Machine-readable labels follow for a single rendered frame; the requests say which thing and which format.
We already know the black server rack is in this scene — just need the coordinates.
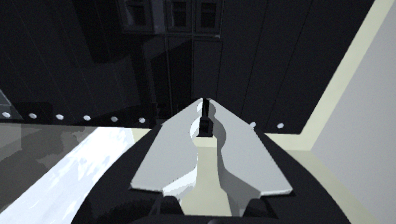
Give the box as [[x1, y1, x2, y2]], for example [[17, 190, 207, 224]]
[[0, 0, 375, 135]]

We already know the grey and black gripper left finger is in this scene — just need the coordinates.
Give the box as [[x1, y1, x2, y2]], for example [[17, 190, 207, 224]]
[[70, 98, 204, 224]]

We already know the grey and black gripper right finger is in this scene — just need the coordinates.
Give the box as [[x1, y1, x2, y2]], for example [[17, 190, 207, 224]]
[[204, 98, 351, 224]]

